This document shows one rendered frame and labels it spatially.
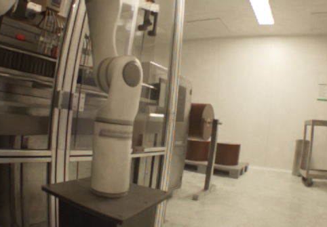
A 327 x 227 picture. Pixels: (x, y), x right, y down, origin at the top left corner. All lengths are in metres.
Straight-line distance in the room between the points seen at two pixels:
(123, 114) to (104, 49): 0.17
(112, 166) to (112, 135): 0.07
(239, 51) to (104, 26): 4.55
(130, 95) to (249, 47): 4.54
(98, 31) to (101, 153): 0.28
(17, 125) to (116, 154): 0.43
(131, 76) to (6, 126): 0.48
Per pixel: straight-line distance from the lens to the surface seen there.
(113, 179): 0.53
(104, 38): 0.57
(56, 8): 1.44
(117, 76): 0.51
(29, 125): 0.85
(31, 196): 1.22
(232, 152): 3.69
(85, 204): 0.48
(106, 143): 0.51
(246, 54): 4.94
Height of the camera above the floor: 0.73
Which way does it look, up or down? 3 degrees up
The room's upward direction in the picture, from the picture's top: 6 degrees clockwise
